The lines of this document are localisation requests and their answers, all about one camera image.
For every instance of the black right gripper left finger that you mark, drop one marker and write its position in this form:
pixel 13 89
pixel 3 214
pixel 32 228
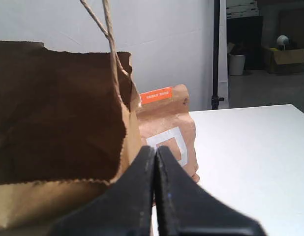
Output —
pixel 125 209

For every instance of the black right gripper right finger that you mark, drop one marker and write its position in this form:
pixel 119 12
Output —
pixel 186 209

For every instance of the brown paper package orange label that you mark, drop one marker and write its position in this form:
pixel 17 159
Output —
pixel 164 120

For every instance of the brown paper bag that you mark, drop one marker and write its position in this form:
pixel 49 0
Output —
pixel 68 129

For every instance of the black stand pole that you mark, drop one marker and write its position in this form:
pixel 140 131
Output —
pixel 215 99

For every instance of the white trash bin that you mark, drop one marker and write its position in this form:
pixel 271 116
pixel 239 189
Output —
pixel 236 64

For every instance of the open cardboard box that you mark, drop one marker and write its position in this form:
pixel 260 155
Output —
pixel 283 62

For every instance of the white round object in box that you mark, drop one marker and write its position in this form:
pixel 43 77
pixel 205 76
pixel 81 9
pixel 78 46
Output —
pixel 282 41

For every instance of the white stacked shelving boards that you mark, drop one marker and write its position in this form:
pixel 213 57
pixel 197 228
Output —
pixel 241 8

